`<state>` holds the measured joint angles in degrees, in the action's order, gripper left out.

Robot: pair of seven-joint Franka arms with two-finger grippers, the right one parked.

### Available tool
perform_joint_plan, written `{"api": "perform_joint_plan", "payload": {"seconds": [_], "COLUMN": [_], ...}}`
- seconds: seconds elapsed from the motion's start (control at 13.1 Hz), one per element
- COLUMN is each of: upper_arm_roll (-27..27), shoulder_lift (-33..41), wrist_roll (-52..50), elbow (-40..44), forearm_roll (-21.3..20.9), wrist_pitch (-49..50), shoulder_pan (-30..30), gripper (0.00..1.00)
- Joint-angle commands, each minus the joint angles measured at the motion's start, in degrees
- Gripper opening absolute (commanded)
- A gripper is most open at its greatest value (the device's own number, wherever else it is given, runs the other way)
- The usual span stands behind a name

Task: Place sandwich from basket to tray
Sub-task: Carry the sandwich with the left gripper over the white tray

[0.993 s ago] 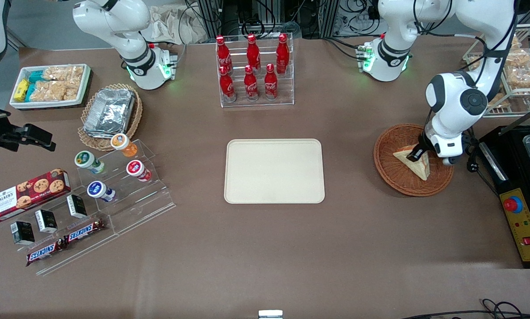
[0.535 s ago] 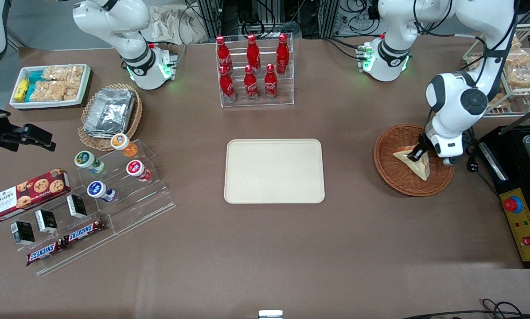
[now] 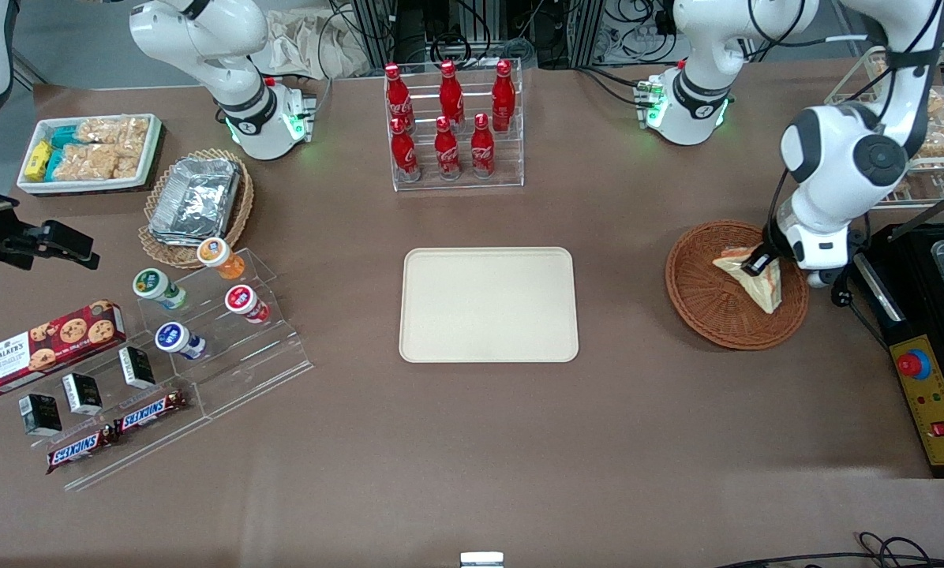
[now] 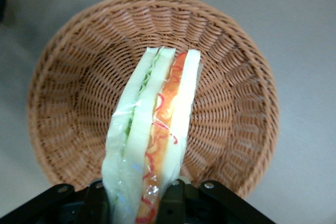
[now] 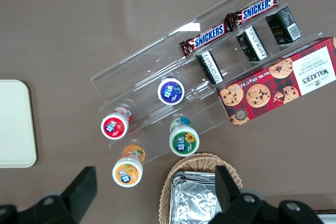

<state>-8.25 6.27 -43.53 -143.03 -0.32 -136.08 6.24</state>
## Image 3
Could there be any yellow control panel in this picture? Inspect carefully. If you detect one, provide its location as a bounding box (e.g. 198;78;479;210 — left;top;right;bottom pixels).
889;334;944;468

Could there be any silver metal bar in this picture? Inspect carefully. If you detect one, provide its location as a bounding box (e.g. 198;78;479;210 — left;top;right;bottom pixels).
886;181;944;242

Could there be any red lid yogurt cup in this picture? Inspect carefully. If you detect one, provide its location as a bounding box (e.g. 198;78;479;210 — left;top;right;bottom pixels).
225;285;271;324

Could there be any red cola bottle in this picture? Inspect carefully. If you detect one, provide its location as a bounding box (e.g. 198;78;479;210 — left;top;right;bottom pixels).
384;63;413;127
434;116;463;181
492;59;517;133
439;60;466;131
390;117;422;183
470;113;496;179

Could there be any stack of foil containers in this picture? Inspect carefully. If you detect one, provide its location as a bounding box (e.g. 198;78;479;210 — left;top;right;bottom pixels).
148;156;242;244

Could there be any light woven wicker basket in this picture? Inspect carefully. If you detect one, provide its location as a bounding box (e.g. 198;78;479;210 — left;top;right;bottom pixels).
138;148;255;271

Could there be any clear acrylic cup step stand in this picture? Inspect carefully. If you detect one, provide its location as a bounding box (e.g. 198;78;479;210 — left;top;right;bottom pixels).
135;248;315;419

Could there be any small black box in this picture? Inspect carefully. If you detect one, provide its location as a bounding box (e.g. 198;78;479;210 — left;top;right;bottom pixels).
19;394;63;437
62;373;103;417
118;346;156;390

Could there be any equipment rack with cables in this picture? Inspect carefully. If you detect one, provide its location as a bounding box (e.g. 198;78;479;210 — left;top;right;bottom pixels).
346;0;678;72

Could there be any black power cable with plug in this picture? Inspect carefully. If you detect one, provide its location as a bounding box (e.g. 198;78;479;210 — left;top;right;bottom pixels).
830;267;891;348

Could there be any yellow snack packet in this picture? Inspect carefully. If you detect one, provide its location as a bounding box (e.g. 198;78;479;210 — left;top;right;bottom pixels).
25;140;54;179

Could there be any beige plastic tray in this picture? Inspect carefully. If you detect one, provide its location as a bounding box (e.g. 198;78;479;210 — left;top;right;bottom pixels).
399;247;580;364

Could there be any beige cloth bag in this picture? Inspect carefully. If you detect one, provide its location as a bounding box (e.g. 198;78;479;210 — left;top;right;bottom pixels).
263;8;370;80

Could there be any clear acrylic snack step stand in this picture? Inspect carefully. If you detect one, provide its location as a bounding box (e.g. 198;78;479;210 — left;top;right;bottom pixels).
0;339;214;491

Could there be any orange lid yogurt cup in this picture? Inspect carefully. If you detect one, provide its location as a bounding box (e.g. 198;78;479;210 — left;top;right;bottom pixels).
197;237;246;281

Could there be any blue lid yogurt cup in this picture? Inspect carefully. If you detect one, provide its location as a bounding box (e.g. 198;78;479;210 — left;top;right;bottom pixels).
155;322;206;361

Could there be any round brown wicker basket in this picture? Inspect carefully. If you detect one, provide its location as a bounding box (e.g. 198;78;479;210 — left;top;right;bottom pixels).
665;219;810;351

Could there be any clear acrylic bottle rack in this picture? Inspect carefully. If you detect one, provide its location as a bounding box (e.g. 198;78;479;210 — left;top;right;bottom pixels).
384;59;525;192

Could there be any clear bag of rice crackers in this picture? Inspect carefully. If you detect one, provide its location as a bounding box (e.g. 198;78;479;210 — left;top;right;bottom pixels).
54;144;143;181
76;117;151;148

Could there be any red emergency stop button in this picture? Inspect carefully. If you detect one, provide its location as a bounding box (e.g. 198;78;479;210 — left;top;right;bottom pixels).
897;347;932;381

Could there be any Snickers chocolate bar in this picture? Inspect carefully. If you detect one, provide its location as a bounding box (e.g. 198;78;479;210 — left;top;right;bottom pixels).
114;390;189;435
46;426;118;475

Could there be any triangular sandwich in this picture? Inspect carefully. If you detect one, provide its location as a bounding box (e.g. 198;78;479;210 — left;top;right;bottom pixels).
713;246;782;315

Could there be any black cable on table edge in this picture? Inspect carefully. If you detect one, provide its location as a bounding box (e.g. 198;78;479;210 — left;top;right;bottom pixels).
717;532;944;568

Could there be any black machine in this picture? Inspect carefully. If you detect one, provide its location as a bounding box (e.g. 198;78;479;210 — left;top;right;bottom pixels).
851;223;944;479

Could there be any wire basket with snacks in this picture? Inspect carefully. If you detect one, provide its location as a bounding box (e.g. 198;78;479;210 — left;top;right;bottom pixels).
825;43;944;211

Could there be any green lid yogurt cup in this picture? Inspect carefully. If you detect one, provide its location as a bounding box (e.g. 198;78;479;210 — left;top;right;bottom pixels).
133;268;188;310

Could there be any white rectangular bin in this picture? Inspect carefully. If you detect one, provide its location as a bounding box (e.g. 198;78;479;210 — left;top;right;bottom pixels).
16;113;163;196

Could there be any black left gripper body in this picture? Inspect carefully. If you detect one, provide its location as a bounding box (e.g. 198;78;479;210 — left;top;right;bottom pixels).
762;200;794;262

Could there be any red Walkers cookie box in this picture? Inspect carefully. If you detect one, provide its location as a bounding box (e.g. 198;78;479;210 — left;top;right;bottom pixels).
0;300;127;397

